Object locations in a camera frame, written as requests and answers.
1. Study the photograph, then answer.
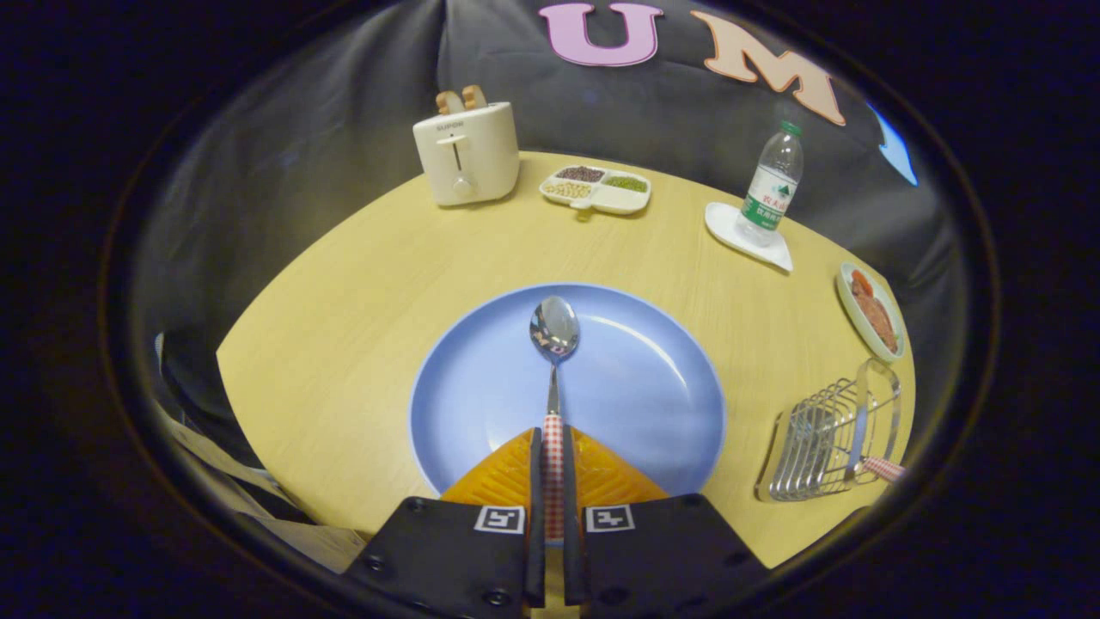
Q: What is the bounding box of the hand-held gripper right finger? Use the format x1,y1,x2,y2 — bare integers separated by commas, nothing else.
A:
562,426,770,616

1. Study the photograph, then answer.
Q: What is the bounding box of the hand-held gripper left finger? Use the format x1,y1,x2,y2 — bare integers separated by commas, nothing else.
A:
344,426,547,616

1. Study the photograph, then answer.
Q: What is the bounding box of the fork with red checked handle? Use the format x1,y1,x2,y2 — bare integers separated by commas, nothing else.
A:
846,404,908,483

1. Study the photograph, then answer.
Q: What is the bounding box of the spoon with red checked handle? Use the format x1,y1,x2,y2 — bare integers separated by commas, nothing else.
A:
529,296,582,542

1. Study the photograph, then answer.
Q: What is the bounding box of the blue round plate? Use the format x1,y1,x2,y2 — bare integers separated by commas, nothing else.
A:
408,283,727,498

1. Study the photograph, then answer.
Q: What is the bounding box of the metal drain basket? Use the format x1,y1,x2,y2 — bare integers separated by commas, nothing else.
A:
755,358,903,503

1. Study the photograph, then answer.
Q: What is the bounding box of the plate of sliced meat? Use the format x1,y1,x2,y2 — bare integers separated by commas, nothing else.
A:
836,262,907,362

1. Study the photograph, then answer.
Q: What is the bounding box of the white square coaster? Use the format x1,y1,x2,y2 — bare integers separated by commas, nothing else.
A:
705,202,794,274

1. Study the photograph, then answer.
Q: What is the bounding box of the white divided snack dish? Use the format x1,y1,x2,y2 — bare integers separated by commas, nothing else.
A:
539,165,652,221

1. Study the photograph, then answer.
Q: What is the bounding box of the clear water bottle green cap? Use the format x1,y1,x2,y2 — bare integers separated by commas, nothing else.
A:
736,120,805,248

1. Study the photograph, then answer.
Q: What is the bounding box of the white toaster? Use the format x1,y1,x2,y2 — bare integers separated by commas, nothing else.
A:
412,101,521,207

